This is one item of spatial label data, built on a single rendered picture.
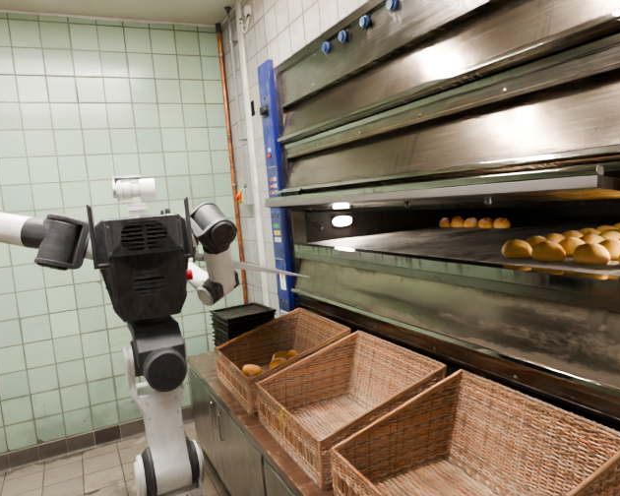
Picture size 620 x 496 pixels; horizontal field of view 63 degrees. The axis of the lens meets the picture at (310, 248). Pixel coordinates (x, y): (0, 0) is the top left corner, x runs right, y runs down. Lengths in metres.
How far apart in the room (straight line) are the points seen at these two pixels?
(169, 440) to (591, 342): 1.20
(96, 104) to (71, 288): 1.12
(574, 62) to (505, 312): 0.67
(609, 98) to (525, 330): 0.61
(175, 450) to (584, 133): 1.40
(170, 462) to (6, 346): 1.92
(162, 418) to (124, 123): 2.14
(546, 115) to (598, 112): 0.14
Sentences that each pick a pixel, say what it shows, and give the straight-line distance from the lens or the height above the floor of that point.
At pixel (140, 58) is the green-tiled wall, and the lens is 3.49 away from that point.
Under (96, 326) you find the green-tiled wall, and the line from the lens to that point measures 3.39.
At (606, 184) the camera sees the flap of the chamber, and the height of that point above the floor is 1.39.
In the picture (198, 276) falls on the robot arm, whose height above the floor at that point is 1.17.
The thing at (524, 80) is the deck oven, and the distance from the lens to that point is 1.43.
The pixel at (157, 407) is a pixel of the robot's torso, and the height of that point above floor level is 0.82.
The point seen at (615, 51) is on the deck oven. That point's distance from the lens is 1.29.
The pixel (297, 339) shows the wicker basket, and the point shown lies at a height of 0.70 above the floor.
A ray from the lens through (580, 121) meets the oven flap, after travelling 1.32.
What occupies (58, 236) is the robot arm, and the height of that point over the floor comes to 1.37.
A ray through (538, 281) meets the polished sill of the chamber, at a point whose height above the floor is 1.15.
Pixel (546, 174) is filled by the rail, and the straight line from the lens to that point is 1.18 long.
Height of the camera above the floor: 1.42
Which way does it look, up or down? 6 degrees down
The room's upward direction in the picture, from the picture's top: 5 degrees counter-clockwise
